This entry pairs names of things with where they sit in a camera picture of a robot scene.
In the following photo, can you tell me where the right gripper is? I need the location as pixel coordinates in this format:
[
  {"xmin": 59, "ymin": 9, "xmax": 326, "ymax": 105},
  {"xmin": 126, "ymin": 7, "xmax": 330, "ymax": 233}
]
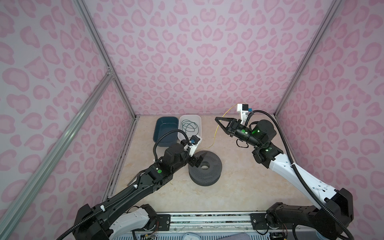
[{"xmin": 216, "ymin": 118, "xmax": 264, "ymax": 149}]

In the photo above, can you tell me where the dark grey spool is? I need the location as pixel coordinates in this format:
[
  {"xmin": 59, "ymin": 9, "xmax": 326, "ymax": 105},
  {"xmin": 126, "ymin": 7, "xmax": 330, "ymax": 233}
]
[{"xmin": 189, "ymin": 151, "xmax": 223, "ymax": 187}]

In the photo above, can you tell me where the yellow cable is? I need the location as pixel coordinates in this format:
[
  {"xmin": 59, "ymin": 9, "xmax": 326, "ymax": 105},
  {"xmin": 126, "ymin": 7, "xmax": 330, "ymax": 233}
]
[{"xmin": 206, "ymin": 104, "xmax": 239, "ymax": 150}]

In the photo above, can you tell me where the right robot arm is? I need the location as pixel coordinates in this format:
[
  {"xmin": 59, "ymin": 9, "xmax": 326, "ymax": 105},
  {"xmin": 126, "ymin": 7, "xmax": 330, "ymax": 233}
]
[{"xmin": 215, "ymin": 117, "xmax": 354, "ymax": 240}]

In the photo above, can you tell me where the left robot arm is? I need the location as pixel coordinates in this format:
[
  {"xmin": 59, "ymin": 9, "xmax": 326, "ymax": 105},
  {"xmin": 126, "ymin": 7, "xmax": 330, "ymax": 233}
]
[{"xmin": 59, "ymin": 141, "xmax": 203, "ymax": 240}]

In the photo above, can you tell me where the white plastic bin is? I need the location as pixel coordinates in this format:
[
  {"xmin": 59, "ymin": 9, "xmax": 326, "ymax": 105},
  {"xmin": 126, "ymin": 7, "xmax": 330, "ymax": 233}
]
[{"xmin": 179, "ymin": 115, "xmax": 202, "ymax": 139}]

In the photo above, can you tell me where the dark teal plastic bin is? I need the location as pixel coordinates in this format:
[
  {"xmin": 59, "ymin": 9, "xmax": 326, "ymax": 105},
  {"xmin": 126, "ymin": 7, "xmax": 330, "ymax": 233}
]
[{"xmin": 153, "ymin": 117, "xmax": 179, "ymax": 147}]

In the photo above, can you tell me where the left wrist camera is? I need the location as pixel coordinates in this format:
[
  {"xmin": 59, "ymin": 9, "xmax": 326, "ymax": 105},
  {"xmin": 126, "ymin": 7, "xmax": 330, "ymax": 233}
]
[{"xmin": 185, "ymin": 135, "xmax": 202, "ymax": 157}]

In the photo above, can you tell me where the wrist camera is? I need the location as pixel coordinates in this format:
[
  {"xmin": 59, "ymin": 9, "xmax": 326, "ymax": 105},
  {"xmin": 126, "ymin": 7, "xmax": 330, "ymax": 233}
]
[
  {"xmin": 237, "ymin": 104, "xmax": 253, "ymax": 121},
  {"xmin": 185, "ymin": 135, "xmax": 202, "ymax": 157}
]

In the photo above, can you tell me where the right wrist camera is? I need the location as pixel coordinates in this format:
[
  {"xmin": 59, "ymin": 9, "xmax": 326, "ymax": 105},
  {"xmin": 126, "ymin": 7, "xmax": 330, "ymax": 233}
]
[{"xmin": 237, "ymin": 104, "xmax": 253, "ymax": 121}]

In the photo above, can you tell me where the dark green cable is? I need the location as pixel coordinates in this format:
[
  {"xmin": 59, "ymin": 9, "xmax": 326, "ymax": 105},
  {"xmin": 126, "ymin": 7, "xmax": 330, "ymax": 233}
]
[{"xmin": 181, "ymin": 119, "xmax": 201, "ymax": 137}]

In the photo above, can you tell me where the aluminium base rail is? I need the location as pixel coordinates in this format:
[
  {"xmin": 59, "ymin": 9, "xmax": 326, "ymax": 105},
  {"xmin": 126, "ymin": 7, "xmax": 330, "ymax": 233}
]
[{"xmin": 79, "ymin": 210, "xmax": 346, "ymax": 240}]

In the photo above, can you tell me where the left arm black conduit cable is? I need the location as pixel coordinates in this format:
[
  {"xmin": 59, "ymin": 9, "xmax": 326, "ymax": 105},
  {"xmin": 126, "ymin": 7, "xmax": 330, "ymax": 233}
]
[{"xmin": 55, "ymin": 128, "xmax": 191, "ymax": 240}]

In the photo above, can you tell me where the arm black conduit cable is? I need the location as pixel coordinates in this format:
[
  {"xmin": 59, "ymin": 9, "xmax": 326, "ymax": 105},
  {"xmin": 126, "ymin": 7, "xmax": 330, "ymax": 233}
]
[
  {"xmin": 245, "ymin": 109, "xmax": 356, "ymax": 240},
  {"xmin": 55, "ymin": 128, "xmax": 191, "ymax": 240}
]

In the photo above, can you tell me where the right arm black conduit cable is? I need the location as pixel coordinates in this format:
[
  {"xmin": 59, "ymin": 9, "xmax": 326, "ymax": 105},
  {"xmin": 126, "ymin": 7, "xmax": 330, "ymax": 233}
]
[{"xmin": 245, "ymin": 109, "xmax": 356, "ymax": 240}]

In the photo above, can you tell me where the diagonal aluminium frame bar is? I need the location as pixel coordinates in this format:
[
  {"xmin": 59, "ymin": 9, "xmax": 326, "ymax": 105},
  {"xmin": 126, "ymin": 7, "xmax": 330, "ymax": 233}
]
[{"xmin": 1, "ymin": 72, "xmax": 114, "ymax": 240}]

